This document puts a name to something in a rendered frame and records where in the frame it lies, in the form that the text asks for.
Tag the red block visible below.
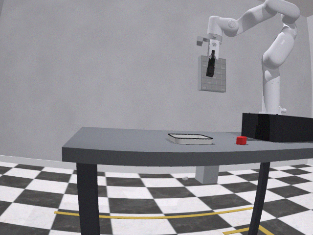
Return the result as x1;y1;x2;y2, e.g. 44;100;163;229
236;136;247;145

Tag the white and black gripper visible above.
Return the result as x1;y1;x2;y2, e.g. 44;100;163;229
206;39;222;77

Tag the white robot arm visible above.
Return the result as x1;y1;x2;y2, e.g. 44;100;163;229
197;0;300;115

